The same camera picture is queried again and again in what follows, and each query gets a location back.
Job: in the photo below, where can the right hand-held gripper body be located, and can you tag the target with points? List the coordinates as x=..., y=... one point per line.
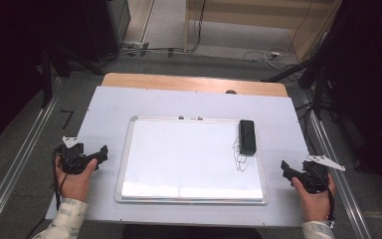
x=316, y=181

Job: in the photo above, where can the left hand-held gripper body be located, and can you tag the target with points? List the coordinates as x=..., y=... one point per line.
x=73, y=159

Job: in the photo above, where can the black whiteboard eraser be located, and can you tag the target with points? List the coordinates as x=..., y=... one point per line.
x=247, y=136

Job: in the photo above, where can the silver framed whiteboard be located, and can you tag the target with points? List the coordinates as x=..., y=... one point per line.
x=185, y=159

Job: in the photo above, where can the person's right hand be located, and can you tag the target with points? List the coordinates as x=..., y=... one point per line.
x=316, y=205

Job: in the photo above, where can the person's left hand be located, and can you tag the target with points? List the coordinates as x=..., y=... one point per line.
x=74, y=186

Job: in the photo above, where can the white table cover sheet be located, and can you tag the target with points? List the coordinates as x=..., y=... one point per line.
x=106, y=109

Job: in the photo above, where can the black metal stand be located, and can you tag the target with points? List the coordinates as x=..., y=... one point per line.
x=319, y=86

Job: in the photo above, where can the wooden table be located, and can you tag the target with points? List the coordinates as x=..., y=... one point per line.
x=179, y=82

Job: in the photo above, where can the person's dark clothing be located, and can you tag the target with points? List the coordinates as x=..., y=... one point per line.
x=192, y=233

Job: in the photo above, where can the black cabinet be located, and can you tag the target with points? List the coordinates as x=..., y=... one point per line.
x=102, y=30

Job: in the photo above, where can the aluminium floor rail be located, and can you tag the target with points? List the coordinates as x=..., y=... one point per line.
x=20, y=159
x=341, y=189

